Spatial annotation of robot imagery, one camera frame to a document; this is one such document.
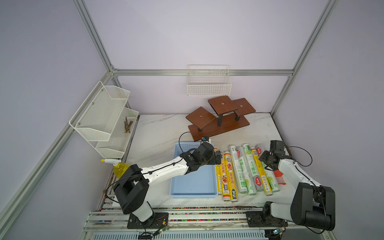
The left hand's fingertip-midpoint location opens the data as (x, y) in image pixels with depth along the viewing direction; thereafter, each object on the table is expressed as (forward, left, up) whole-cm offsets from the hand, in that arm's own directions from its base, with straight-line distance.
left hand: (214, 157), depth 83 cm
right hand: (+2, -33, -8) cm, 34 cm away
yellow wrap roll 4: (-13, -29, -10) cm, 33 cm away
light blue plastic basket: (-10, +7, -13) cm, 17 cm away
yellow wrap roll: (-7, -4, -10) cm, 12 cm away
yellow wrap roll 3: (-9, -10, -9) cm, 16 cm away
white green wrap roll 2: (-15, -20, -9) cm, 27 cm away
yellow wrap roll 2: (-17, -6, -10) cm, 21 cm away
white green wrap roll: (-3, -15, -9) cm, 18 cm away
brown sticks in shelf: (+22, +55, +2) cm, 59 cm away
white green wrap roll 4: (-6, -33, -9) cm, 35 cm away
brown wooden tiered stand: (+43, -18, -10) cm, 48 cm away
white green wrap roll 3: (-8, -24, -9) cm, 27 cm away
